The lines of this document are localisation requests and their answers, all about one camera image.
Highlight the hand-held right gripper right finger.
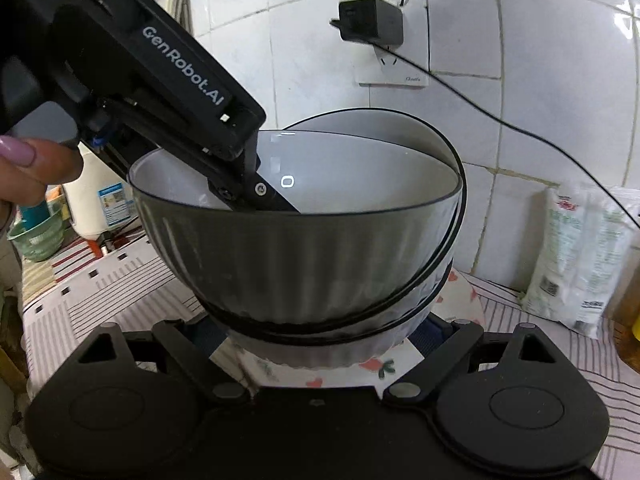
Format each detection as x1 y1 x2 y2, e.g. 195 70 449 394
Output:
382 317 568 406

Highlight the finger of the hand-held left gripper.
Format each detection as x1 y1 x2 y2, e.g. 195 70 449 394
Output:
202 130 302 215
80 127 163 182

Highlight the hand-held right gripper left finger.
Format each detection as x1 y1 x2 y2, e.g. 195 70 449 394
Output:
65 317 253 406

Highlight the pink rabbit plate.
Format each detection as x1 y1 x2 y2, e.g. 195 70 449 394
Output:
207 267 487 392

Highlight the white ribbed bowl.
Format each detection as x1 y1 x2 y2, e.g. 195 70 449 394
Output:
232 255 455 372
127 130 463 326

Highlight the white dark-rimmed deep plate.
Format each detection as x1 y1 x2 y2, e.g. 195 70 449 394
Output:
205 108 468 348

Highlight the person's left hand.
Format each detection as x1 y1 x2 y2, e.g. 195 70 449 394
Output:
0 135 85 233

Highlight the white plastic jug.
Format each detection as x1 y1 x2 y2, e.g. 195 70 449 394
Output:
61 147 142 242

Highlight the hanging metal utensil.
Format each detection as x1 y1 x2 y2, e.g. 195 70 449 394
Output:
169 0 195 28

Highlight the striped table mat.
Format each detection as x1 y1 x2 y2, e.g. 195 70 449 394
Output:
20 230 640 467

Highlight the green cup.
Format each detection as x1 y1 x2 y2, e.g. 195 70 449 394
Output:
7 201 67 262

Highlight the white plastic packet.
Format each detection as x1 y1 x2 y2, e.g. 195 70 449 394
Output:
520 182 640 339

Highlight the black power adapter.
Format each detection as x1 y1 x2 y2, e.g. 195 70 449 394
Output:
329 0 405 52

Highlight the yellow label oil bottle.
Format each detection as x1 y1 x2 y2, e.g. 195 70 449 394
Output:
607 240 640 362

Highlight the white wall socket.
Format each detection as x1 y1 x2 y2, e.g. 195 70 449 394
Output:
353 42 431 89

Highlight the long black cable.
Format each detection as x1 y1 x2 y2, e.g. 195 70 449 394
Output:
385 42 640 232

